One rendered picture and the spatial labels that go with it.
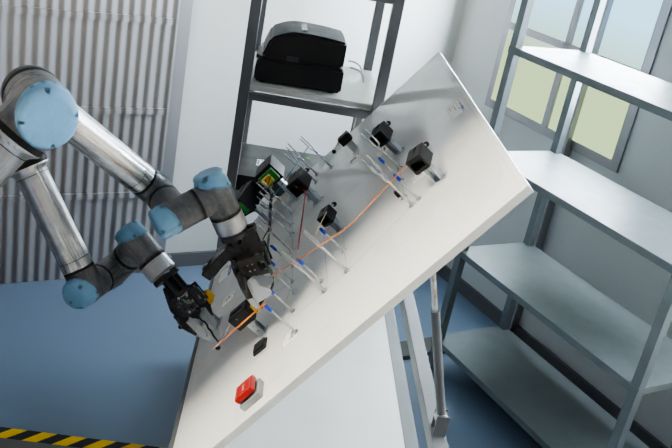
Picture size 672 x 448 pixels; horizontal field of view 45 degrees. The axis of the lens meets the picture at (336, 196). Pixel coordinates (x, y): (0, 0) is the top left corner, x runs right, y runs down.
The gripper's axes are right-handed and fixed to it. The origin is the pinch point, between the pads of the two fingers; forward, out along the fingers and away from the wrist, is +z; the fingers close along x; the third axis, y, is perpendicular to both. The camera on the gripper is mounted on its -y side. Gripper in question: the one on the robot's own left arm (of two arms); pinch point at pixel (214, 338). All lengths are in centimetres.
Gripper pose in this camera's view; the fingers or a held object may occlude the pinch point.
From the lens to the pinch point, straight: 208.5
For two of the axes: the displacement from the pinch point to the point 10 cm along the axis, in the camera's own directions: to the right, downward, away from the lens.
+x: 6.9, -5.5, 4.7
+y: 3.4, -3.3, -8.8
